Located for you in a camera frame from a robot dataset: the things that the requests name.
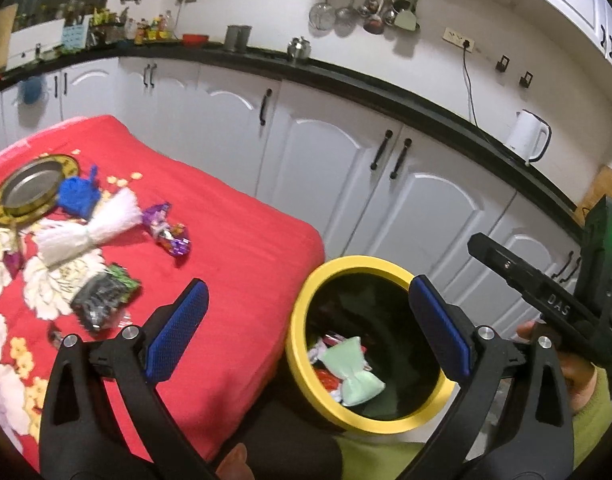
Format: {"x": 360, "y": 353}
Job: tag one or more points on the white lower cabinets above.
{"x": 326, "y": 160}

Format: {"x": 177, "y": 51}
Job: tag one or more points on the white wall socket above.
{"x": 458, "y": 39}

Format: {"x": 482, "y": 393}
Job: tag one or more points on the row of condiment bottles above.
{"x": 153, "y": 30}

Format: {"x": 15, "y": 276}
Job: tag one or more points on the black green snack packet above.
{"x": 103, "y": 297}

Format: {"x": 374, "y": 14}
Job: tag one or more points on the person's dark pants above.
{"x": 296, "y": 445}

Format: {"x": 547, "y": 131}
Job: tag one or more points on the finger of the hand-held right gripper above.
{"x": 506, "y": 265}

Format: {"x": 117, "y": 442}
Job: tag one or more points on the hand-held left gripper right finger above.
{"x": 441, "y": 327}

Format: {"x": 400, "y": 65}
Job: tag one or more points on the red floral blanket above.
{"x": 225, "y": 270}

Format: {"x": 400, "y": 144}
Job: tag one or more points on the round gold-rimmed metal tray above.
{"x": 30, "y": 192}

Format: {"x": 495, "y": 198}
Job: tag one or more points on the small purple wrapper scrap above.
{"x": 13, "y": 263}

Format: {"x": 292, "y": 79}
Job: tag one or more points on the person's right hand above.
{"x": 578, "y": 377}

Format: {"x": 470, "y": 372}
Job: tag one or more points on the light green spatula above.
{"x": 406, "y": 21}

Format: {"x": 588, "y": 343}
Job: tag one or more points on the white yarn bundle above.
{"x": 95, "y": 230}

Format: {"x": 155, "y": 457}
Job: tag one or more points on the person's right forearm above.
{"x": 601, "y": 410}

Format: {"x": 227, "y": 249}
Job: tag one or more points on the black ladle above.
{"x": 398, "y": 6}

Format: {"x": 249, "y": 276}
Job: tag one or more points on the white electric kettle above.
{"x": 526, "y": 137}

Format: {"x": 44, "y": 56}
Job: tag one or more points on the light blue utensil holder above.
{"x": 76, "y": 34}

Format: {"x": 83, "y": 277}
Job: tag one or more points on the yellow trash bin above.
{"x": 298, "y": 340}

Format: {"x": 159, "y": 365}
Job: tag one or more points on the red ladle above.
{"x": 373, "y": 25}

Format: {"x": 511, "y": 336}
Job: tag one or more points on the red plastic bag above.
{"x": 328, "y": 379}

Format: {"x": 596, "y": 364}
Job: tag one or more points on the small steel teapot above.
{"x": 300, "y": 48}

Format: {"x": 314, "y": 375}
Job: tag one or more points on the blue yarn bundle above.
{"x": 78, "y": 195}

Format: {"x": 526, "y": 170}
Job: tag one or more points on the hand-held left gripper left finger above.
{"x": 178, "y": 327}

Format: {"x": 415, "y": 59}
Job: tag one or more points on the red bowl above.
{"x": 194, "y": 40}

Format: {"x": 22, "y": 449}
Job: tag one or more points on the person's left hand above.
{"x": 233, "y": 465}

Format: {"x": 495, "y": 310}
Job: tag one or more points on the light green cloth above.
{"x": 353, "y": 375}

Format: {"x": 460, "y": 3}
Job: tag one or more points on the grey metal canister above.
{"x": 235, "y": 39}

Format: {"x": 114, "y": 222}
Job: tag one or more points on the wooden cutting board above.
{"x": 0, "y": 35}

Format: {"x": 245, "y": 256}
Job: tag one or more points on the wooden panel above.
{"x": 608, "y": 185}

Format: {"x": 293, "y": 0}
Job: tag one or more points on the person's green top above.
{"x": 381, "y": 460}

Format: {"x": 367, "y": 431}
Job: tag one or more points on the black kitchen countertop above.
{"x": 386, "y": 92}

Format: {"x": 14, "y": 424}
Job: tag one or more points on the black wall hook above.
{"x": 526, "y": 80}
{"x": 502, "y": 64}

